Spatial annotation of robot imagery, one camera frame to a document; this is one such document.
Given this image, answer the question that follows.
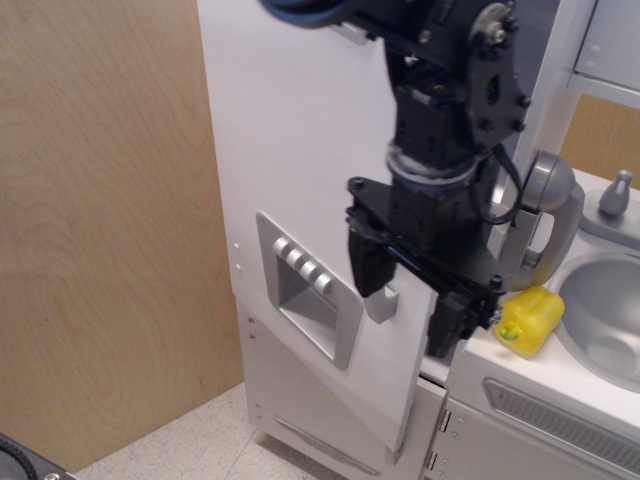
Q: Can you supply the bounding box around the silver lower door handle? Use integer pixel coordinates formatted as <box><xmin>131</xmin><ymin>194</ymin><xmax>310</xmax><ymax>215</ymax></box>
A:
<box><xmin>385</xmin><ymin>446</ymin><xmax>403</xmax><ymax>466</ymax></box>

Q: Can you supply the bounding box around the white lower freezer door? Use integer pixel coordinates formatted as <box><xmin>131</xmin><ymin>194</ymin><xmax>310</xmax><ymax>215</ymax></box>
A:
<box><xmin>238</xmin><ymin>306</ymin><xmax>445</xmax><ymax>479</ymax></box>

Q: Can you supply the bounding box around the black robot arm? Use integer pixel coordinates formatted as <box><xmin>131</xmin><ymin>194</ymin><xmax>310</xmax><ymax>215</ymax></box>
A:
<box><xmin>265</xmin><ymin>1</ymin><xmax>530</xmax><ymax>358</ymax></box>

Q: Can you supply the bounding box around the grey toy wall phone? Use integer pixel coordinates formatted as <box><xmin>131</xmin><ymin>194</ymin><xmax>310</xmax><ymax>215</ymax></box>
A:
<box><xmin>498</xmin><ymin>151</ymin><xmax>585</xmax><ymax>292</ymax></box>

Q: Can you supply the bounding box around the black equipment corner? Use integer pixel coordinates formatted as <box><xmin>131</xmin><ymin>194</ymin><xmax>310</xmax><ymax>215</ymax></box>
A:
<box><xmin>0</xmin><ymin>434</ymin><xmax>77</xmax><ymax>480</ymax></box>

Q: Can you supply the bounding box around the white toy kitchen cabinet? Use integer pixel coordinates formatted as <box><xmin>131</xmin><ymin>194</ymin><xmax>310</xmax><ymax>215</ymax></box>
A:
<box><xmin>424</xmin><ymin>1</ymin><xmax>639</xmax><ymax>479</ymax></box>

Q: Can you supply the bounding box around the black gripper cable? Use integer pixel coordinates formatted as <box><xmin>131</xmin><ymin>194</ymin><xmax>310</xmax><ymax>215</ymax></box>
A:
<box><xmin>472</xmin><ymin>144</ymin><xmax>524</xmax><ymax>227</ymax></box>

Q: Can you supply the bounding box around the silver toy sink basin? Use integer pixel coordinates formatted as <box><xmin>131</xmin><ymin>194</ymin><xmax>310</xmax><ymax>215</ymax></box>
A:
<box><xmin>549</xmin><ymin>252</ymin><xmax>639</xmax><ymax>393</ymax></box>

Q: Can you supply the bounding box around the grey top door badge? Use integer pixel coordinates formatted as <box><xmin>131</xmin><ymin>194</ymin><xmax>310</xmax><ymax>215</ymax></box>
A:
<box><xmin>329</xmin><ymin>22</ymin><xmax>369</xmax><ymax>46</ymax></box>

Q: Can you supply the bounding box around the grey ice dispenser panel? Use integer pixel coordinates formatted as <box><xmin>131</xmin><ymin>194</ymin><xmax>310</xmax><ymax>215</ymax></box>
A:
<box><xmin>256</xmin><ymin>212</ymin><xmax>364</xmax><ymax>371</ymax></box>

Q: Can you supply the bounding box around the grey oven vent panel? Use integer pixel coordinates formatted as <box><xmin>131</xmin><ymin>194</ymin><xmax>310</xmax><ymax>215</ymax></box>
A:
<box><xmin>483</xmin><ymin>378</ymin><xmax>639</xmax><ymax>476</ymax></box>

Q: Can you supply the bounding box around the white toy fridge door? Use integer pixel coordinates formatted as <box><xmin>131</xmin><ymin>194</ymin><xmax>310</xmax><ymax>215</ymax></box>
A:
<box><xmin>198</xmin><ymin>1</ymin><xmax>435</xmax><ymax>451</ymax></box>

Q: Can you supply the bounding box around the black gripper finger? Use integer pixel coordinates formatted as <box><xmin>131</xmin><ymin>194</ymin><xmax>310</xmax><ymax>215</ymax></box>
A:
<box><xmin>348</xmin><ymin>229</ymin><xmax>396</xmax><ymax>298</ymax></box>
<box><xmin>426</xmin><ymin>292</ymin><xmax>479</xmax><ymax>358</ymax></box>

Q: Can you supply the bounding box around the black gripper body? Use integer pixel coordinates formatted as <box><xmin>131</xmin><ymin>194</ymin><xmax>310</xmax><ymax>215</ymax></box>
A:
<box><xmin>347</xmin><ymin>174</ymin><xmax>505</xmax><ymax>325</ymax></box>

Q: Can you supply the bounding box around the grey toy faucet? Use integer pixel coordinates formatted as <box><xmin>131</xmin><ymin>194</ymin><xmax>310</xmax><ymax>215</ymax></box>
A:
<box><xmin>579</xmin><ymin>169</ymin><xmax>639</xmax><ymax>249</ymax></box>

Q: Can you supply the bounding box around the yellow toy bell pepper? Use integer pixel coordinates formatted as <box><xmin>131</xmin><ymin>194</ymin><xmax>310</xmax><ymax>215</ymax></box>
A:
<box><xmin>493</xmin><ymin>286</ymin><xmax>565</xmax><ymax>356</ymax></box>

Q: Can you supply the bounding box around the silver fridge door handle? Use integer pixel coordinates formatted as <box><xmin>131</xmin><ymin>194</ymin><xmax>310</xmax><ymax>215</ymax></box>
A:
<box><xmin>363</xmin><ymin>284</ymin><xmax>399</xmax><ymax>325</ymax></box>

